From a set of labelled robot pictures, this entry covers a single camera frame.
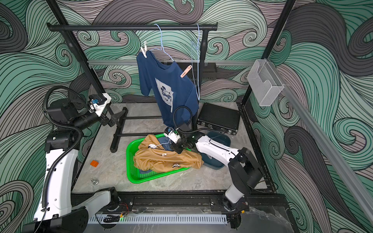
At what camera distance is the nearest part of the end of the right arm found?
0.61 metres

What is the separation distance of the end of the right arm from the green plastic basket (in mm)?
95

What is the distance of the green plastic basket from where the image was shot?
753 millimetres
